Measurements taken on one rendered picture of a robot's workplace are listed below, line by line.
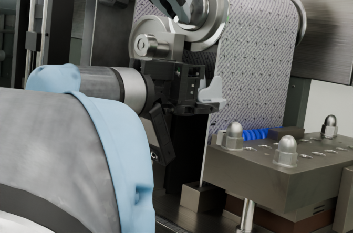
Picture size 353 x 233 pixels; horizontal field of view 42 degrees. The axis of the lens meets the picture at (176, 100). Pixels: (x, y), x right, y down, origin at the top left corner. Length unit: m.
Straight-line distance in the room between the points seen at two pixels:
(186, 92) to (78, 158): 0.52
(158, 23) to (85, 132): 0.70
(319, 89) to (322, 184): 2.95
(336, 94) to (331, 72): 2.60
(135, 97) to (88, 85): 0.08
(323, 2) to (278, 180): 0.50
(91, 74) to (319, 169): 0.38
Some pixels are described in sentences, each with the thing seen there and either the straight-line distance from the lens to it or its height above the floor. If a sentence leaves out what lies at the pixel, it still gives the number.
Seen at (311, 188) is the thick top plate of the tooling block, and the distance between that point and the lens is 0.74.
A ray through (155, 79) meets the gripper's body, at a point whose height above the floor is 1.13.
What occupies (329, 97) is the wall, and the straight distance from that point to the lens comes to 3.67.
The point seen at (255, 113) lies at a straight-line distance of 0.92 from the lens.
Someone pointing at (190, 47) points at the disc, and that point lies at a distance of 0.84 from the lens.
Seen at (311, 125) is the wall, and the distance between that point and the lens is 3.74.
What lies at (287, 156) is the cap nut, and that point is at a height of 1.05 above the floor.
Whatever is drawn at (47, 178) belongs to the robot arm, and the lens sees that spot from 0.19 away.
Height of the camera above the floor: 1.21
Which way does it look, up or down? 8 degrees down
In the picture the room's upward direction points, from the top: 7 degrees clockwise
